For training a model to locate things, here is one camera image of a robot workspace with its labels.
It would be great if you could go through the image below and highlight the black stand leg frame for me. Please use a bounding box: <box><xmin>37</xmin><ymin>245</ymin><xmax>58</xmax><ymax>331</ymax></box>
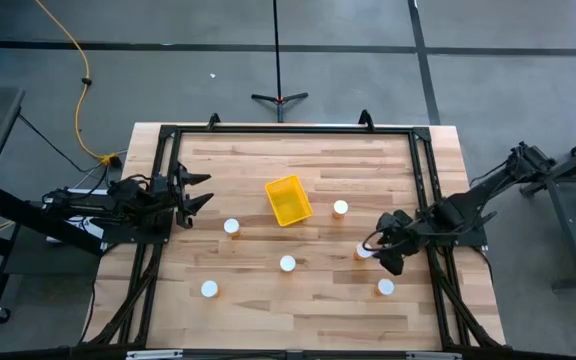
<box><xmin>0</xmin><ymin>184</ymin><xmax>107</xmax><ymax>319</ymax></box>

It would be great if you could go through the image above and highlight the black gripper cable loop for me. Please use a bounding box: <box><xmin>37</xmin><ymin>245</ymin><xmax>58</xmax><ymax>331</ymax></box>
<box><xmin>361</xmin><ymin>225</ymin><xmax>399</xmax><ymax>254</ymax></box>

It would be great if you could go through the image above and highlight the yellow extension cable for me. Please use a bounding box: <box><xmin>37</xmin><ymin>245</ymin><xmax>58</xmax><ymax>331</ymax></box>
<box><xmin>34</xmin><ymin>0</ymin><xmax>122</xmax><ymax>167</ymax></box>

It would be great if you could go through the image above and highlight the silver metal bracket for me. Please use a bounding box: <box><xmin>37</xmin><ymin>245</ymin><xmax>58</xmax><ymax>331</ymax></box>
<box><xmin>125</xmin><ymin>349</ymin><xmax>184</xmax><ymax>360</ymax></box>
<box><xmin>406</xmin><ymin>351</ymin><xmax>463</xmax><ymax>360</ymax></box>

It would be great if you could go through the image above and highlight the yellow plastic basket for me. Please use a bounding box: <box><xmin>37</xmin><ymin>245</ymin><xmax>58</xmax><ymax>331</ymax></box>
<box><xmin>264</xmin><ymin>174</ymin><xmax>315</xmax><ymax>228</ymax></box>

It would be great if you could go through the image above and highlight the black aluminium table frame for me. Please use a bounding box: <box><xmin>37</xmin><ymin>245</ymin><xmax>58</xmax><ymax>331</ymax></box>
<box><xmin>80</xmin><ymin>109</ymin><xmax>507</xmax><ymax>360</ymax></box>

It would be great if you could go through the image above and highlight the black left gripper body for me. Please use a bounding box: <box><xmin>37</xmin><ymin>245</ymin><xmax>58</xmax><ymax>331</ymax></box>
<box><xmin>150</xmin><ymin>162</ymin><xmax>194</xmax><ymax>230</ymax></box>

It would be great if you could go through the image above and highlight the thin black floor cable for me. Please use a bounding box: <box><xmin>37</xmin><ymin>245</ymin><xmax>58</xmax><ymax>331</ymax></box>
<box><xmin>17</xmin><ymin>113</ymin><xmax>107</xmax><ymax>176</ymax></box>

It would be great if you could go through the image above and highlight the black metal stand frame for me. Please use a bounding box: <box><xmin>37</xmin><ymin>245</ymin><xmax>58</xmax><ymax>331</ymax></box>
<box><xmin>520</xmin><ymin>124</ymin><xmax>576</xmax><ymax>291</ymax></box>

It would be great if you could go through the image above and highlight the black tripod stand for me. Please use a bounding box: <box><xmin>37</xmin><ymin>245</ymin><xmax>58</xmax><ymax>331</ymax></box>
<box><xmin>250</xmin><ymin>0</ymin><xmax>310</xmax><ymax>124</ymax></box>

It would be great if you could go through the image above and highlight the white control box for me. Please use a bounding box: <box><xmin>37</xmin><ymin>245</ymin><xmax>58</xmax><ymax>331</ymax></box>
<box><xmin>45</xmin><ymin>187</ymin><xmax>107</xmax><ymax>246</ymax></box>

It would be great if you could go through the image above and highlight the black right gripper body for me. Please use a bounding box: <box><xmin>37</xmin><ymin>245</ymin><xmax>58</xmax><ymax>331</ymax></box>
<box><xmin>390</xmin><ymin>219</ymin><xmax>437</xmax><ymax>252</ymax></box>

